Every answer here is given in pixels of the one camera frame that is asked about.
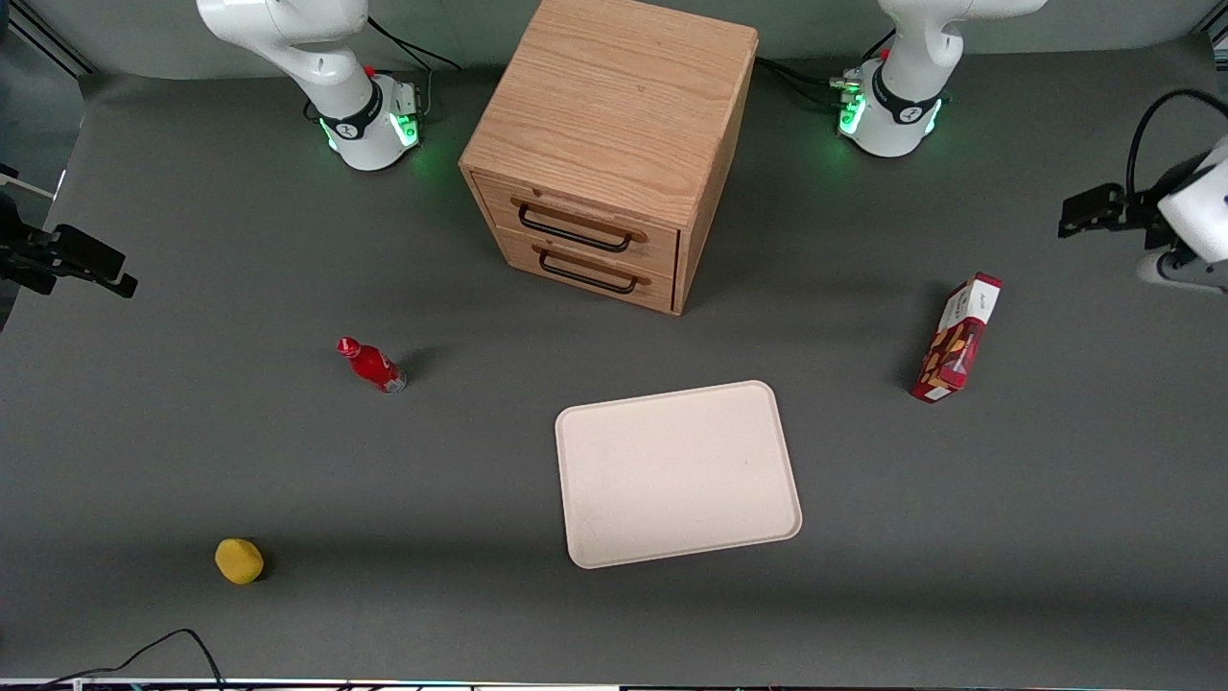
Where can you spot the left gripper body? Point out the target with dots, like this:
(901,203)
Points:
(1139,213)

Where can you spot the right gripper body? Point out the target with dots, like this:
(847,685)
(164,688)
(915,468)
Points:
(21,251)

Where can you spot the red cookie box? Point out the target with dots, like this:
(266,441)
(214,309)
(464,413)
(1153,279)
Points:
(956,341)

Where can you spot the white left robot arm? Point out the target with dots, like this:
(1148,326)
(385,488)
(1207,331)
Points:
(902,96)

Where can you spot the beige rectangular tray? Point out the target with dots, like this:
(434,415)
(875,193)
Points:
(672,475)

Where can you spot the red plastic bottle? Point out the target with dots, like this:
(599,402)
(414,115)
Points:
(374,366)

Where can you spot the yellow round sponge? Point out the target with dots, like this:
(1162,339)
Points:
(239,560)

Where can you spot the wooden two-drawer cabinet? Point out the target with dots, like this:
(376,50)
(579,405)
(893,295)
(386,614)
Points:
(614,125)

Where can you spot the wooden drawer front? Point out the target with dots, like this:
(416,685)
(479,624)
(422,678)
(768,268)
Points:
(576,223)
(585,271)

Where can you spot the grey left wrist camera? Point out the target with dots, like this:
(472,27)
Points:
(1185,271)

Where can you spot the black metal frame rail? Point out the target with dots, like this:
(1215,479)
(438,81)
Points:
(43,36)

